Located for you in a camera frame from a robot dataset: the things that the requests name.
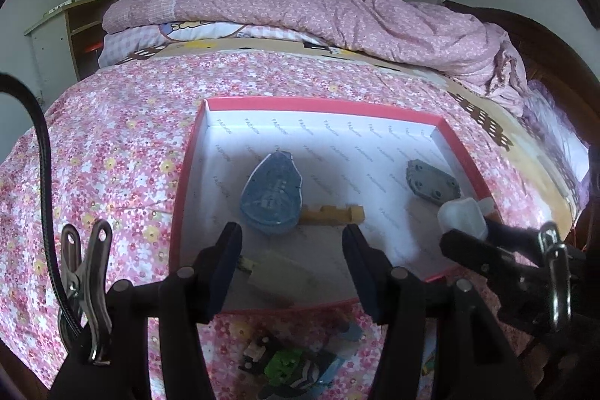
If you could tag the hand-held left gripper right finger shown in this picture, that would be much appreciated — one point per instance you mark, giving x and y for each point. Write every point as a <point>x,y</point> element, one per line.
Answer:
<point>368,283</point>

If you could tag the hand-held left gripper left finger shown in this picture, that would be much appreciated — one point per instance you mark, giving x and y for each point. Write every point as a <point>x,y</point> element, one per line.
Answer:
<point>225,269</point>

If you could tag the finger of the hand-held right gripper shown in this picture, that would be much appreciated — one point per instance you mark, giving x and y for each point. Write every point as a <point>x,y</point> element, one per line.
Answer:
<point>478,254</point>
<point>511,229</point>

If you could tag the white earbuds case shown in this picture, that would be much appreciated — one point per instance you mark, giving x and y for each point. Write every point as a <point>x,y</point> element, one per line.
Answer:
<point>461,217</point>

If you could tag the white charger plug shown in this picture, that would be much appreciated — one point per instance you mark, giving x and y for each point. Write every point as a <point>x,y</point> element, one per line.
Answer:
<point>281,278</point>

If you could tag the notched wooden block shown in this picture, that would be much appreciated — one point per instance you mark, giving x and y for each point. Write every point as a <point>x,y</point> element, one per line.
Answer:
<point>333,216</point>

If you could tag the grey plastic plate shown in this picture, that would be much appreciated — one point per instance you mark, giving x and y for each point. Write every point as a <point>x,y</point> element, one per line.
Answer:
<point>431,184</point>

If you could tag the blue correction tape dispenser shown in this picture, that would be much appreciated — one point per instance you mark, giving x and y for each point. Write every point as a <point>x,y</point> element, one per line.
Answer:
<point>272,194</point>

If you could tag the green striped toy figure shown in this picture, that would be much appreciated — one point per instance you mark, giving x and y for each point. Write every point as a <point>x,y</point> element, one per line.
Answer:
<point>281,365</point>

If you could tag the pink cardboard box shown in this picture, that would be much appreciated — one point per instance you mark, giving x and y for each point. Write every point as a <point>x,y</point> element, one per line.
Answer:
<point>328,147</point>

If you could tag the metal spring clip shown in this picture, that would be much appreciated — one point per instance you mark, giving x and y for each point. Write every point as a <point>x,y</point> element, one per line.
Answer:
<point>89,278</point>
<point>560,278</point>

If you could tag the yellow cartoon bed sheet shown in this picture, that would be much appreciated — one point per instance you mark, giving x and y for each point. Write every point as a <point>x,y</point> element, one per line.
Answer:
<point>525,147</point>

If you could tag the lilac frilly pillow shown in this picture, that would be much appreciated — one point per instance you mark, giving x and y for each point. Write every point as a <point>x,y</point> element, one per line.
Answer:
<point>558,133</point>

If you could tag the pink floral bed sheet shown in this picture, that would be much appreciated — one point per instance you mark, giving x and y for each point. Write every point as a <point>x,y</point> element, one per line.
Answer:
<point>117,137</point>

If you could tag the dark wooden headboard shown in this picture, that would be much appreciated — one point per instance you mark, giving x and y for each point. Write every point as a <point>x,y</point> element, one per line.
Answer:
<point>562,53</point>

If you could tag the checked lilac cartoon bedding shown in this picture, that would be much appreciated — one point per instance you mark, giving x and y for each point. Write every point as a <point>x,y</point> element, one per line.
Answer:
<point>136,39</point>

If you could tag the pink quilt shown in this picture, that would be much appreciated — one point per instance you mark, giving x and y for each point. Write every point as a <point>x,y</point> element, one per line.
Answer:
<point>328,6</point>

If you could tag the beige bedside cabinet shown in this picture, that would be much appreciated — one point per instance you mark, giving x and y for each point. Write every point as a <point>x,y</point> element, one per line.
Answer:
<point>51,48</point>

